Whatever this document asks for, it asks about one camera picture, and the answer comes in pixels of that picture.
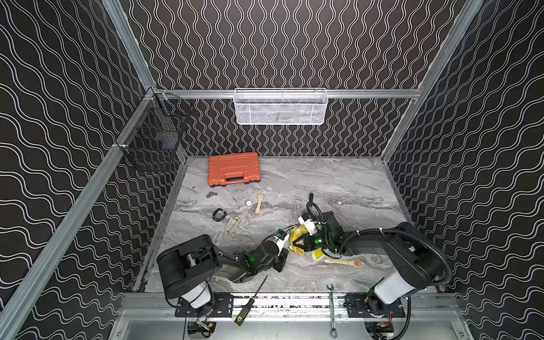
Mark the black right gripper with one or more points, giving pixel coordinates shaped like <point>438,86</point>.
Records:
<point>307,246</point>

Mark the orange strap watch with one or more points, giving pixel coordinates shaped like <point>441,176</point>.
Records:
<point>354,262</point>

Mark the yellow green white towel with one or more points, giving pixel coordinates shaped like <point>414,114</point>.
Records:
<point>316,254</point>

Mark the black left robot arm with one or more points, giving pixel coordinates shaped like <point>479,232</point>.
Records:
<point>187,269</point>

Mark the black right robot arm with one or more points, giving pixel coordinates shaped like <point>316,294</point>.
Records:
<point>417,262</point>

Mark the black yellow screwdriver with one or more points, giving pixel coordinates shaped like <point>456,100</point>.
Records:
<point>244,312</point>

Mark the silver combination wrench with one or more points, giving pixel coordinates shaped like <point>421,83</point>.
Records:
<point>333,331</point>

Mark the red plastic tool case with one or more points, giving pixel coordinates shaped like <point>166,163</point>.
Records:
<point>234,169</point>

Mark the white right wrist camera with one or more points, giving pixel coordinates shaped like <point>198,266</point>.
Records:
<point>308,222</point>

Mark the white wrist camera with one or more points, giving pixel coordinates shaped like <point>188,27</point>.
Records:
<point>281,237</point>
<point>308,222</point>

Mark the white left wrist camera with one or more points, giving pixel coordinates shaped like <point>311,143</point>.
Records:
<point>281,237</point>

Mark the black wire basket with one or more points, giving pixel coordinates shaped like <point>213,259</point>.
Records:
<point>155,144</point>

